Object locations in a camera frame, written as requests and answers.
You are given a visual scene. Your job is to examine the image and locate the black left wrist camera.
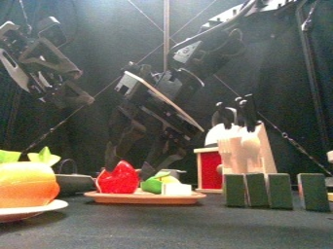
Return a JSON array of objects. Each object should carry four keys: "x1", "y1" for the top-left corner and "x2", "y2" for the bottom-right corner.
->
[{"x1": 35, "y1": 16, "x2": 70, "y2": 47}]

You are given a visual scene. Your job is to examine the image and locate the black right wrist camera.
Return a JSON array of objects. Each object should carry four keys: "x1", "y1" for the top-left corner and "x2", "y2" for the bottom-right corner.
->
[{"x1": 122, "y1": 61, "x2": 155, "y2": 86}]

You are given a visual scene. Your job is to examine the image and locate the wooden knife block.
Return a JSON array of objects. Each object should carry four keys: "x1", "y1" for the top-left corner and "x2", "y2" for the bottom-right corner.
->
[{"x1": 217, "y1": 121, "x2": 278, "y2": 177}]

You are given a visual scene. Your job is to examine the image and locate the cream flat plate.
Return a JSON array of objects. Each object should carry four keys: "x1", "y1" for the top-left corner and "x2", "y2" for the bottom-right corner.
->
[{"x1": 83, "y1": 188, "x2": 209, "y2": 206}]

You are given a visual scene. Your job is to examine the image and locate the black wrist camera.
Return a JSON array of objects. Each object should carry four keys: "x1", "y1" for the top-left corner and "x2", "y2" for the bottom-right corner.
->
[
  {"x1": 35, "y1": 16, "x2": 70, "y2": 47},
  {"x1": 122, "y1": 61, "x2": 155, "y2": 86}
]

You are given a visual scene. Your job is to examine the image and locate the green rectangular block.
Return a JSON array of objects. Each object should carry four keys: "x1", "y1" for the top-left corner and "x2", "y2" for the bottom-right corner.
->
[
  {"x1": 297, "y1": 172, "x2": 332, "y2": 212},
  {"x1": 222, "y1": 173, "x2": 249, "y2": 208},
  {"x1": 245, "y1": 172, "x2": 271, "y2": 209},
  {"x1": 265, "y1": 172, "x2": 296, "y2": 211}
]

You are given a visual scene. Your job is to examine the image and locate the thin diagonal brace wire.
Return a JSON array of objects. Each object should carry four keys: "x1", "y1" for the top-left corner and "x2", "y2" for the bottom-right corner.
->
[
  {"x1": 20, "y1": 0, "x2": 218, "y2": 154},
  {"x1": 124, "y1": 0, "x2": 333, "y2": 178}
]

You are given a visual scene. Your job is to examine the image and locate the orange yellow toy fruit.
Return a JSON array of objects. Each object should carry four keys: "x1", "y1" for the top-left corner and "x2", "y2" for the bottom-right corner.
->
[{"x1": 0, "y1": 160, "x2": 61, "y2": 209}]

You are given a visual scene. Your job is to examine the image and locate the red wooden box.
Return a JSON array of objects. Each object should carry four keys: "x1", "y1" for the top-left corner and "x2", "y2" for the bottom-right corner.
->
[{"x1": 193, "y1": 146, "x2": 225, "y2": 195}]

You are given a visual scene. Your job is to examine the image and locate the black knife handle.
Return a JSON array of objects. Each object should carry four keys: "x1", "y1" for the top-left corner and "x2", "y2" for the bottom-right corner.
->
[
  {"x1": 214, "y1": 101, "x2": 234, "y2": 130},
  {"x1": 238, "y1": 93, "x2": 259, "y2": 134}
]

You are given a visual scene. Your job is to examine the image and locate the cream toy with green leaf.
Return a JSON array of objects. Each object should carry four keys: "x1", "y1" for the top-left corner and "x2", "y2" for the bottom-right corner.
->
[{"x1": 27, "y1": 146, "x2": 63, "y2": 167}]

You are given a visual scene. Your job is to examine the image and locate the grey vertical frame pole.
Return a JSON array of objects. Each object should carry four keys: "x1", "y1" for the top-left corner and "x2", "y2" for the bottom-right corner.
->
[{"x1": 162, "y1": 0, "x2": 171, "y2": 73}]

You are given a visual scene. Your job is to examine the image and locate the green toy food piece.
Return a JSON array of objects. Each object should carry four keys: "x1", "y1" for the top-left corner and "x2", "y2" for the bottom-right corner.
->
[{"x1": 139, "y1": 171, "x2": 174, "y2": 196}]

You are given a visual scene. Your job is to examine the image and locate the green toy leaf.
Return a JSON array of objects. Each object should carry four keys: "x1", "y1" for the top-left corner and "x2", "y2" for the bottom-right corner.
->
[{"x1": 0, "y1": 149, "x2": 23, "y2": 164}]

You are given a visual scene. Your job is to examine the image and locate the dark grey toy kettle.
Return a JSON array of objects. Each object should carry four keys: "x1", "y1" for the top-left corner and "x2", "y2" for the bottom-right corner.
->
[{"x1": 55, "y1": 158, "x2": 99, "y2": 196}]

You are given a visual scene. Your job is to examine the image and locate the white round plate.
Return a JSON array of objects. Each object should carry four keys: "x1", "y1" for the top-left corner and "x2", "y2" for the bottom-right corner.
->
[{"x1": 0, "y1": 198, "x2": 71, "y2": 225}]

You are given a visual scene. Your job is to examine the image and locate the black frame post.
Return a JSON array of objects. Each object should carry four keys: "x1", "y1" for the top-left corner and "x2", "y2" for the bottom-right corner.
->
[{"x1": 296, "y1": 0, "x2": 329, "y2": 154}]

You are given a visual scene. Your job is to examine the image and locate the white toy block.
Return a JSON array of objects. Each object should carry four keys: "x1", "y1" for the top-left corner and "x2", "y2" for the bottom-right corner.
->
[{"x1": 160, "y1": 175, "x2": 194, "y2": 196}]

